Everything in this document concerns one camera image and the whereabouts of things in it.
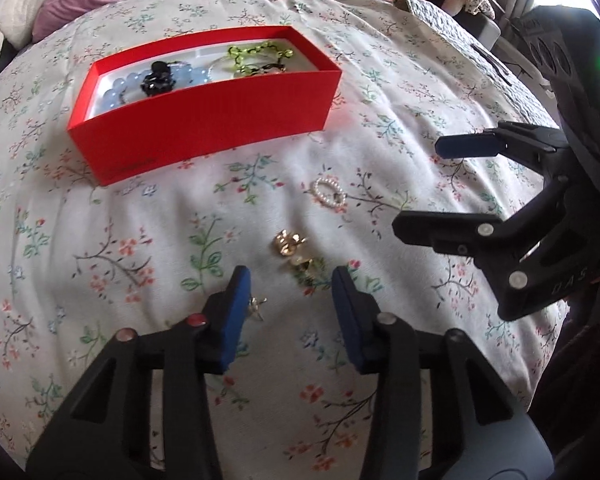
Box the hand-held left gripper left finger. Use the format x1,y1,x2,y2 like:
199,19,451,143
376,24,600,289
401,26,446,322
25,265,253,480

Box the black bead hair clip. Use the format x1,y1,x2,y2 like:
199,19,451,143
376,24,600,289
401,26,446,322
139,60,176,96

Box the red cardboard box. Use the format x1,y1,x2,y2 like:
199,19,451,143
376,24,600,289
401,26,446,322
67,25,343,187

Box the green bead bracelet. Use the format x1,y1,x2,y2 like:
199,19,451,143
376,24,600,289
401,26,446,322
227,40,296,77

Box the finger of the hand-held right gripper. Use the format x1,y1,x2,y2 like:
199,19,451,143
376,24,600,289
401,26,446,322
436,121,572,159
392,179,589,322

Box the clear bead bracelet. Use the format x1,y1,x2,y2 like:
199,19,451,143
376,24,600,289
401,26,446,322
206,56,261,80

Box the floral bed sheet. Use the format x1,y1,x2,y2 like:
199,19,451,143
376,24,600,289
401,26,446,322
0,0,576,480

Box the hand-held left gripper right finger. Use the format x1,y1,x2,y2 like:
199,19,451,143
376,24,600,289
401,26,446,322
332,266,551,480

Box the blue bead bracelet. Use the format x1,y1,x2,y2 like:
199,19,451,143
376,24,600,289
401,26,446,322
97,62,212,111

